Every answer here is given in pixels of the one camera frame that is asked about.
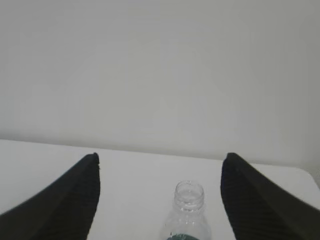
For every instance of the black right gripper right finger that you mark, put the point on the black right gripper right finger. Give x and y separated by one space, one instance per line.
259 209

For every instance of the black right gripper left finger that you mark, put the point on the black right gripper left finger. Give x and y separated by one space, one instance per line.
64 210

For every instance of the clear plastic water bottle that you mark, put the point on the clear plastic water bottle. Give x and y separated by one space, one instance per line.
187 220

